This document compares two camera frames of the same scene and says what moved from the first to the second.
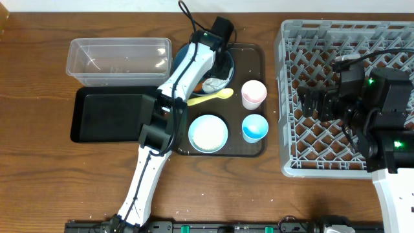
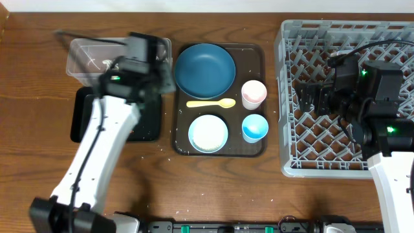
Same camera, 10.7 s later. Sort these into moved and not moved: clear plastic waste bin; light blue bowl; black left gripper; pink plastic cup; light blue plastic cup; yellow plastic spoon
Moved: yellow plastic spoon; black left gripper
Not moved: pink plastic cup; light blue bowl; light blue plastic cup; clear plastic waste bin
